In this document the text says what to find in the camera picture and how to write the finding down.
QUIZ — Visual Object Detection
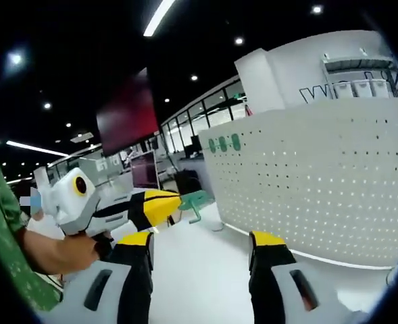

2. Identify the long ceiling strip light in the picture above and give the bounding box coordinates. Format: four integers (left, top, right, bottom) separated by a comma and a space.
5, 140, 70, 158
143, 0, 176, 37

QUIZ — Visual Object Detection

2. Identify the grey metal shelf rack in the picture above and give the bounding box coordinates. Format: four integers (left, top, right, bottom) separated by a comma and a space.
320, 53, 398, 101

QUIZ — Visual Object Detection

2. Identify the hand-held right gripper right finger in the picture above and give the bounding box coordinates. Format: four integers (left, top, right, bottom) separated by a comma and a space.
247, 229, 365, 324

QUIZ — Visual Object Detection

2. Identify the large red wall screen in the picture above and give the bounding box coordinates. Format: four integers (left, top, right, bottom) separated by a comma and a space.
95, 67, 161, 157

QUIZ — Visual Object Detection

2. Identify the black computer tower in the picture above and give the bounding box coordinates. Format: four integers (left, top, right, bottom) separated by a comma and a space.
174, 168, 215, 205

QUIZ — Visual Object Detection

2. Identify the green patterned shirt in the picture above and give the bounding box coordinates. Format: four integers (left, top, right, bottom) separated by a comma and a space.
0, 143, 64, 313

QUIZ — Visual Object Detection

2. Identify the white perforated mounting plate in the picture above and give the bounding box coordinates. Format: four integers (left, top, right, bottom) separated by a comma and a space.
197, 99, 398, 271

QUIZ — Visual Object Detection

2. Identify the white storage bin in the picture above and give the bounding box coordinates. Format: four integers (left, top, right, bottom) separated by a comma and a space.
371, 80, 394, 99
332, 82, 353, 99
353, 80, 372, 99

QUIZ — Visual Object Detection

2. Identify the computer monitor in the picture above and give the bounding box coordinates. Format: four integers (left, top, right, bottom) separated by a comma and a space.
130, 150, 161, 190

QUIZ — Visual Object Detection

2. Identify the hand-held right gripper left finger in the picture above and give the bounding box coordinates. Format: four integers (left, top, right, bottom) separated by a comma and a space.
48, 231, 155, 324

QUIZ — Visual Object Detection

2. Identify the person's left hand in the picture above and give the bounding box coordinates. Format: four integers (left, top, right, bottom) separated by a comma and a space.
51, 232, 101, 274

